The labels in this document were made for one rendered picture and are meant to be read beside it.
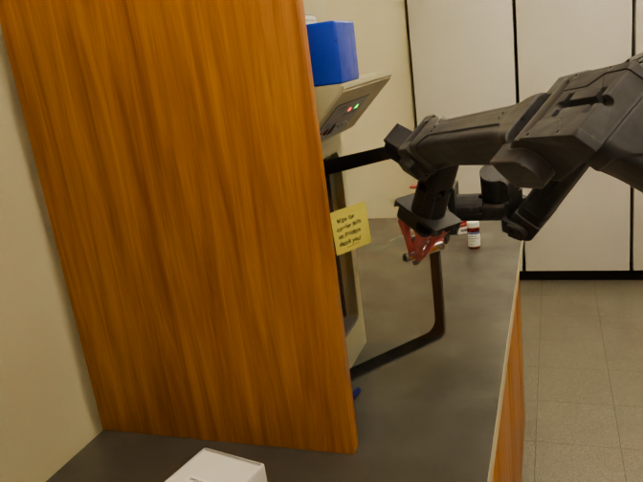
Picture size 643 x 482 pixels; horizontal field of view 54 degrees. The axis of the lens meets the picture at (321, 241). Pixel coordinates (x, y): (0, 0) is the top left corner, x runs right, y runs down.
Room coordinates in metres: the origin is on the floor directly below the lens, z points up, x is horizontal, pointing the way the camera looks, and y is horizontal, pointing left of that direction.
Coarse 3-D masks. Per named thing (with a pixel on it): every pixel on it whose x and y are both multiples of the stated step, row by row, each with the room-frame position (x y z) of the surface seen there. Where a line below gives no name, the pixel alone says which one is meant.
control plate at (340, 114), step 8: (344, 104) 1.03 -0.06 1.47; (352, 104) 1.08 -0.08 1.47; (360, 104) 1.15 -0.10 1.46; (336, 112) 1.01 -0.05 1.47; (344, 112) 1.07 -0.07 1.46; (352, 112) 1.14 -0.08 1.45; (328, 120) 1.00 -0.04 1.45; (336, 120) 1.06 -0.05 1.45; (344, 120) 1.14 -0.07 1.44; (328, 128) 1.05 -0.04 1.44; (336, 128) 1.12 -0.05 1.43; (328, 136) 1.10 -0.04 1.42
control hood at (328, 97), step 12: (384, 72) 1.21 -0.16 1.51; (336, 84) 0.96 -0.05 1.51; (348, 84) 0.98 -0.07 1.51; (360, 84) 1.04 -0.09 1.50; (372, 84) 1.12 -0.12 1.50; (384, 84) 1.23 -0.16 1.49; (324, 96) 0.96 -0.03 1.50; (336, 96) 0.95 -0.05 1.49; (348, 96) 1.01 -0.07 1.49; (360, 96) 1.10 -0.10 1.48; (372, 96) 1.21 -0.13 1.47; (324, 108) 0.96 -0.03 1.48; (360, 108) 1.19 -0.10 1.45; (324, 120) 0.98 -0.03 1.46
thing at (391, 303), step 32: (352, 160) 1.05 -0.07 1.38; (384, 160) 1.09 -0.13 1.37; (352, 192) 1.05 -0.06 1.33; (384, 192) 1.09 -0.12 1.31; (384, 224) 1.08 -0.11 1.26; (352, 256) 1.04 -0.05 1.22; (384, 256) 1.08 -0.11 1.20; (352, 288) 1.04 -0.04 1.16; (384, 288) 1.08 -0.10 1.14; (416, 288) 1.12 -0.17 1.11; (352, 320) 1.03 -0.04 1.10; (384, 320) 1.07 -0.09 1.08; (416, 320) 1.11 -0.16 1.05; (352, 352) 1.03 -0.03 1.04; (384, 352) 1.07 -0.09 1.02
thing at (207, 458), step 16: (192, 464) 0.85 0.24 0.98; (208, 464) 0.85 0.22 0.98; (224, 464) 0.84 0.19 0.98; (240, 464) 0.84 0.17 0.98; (256, 464) 0.84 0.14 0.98; (176, 480) 0.82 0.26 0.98; (192, 480) 0.81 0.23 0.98; (208, 480) 0.81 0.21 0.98; (224, 480) 0.80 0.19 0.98; (240, 480) 0.80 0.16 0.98; (256, 480) 0.81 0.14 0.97
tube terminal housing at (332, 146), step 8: (304, 0) 1.18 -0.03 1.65; (312, 0) 1.21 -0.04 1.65; (320, 0) 1.25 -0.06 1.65; (304, 8) 1.17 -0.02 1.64; (312, 8) 1.21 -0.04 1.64; (320, 8) 1.25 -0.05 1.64; (320, 16) 1.24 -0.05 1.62; (336, 136) 1.25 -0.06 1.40; (328, 144) 1.21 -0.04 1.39; (336, 144) 1.25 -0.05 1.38; (328, 152) 1.20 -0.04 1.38; (336, 152) 1.25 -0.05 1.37
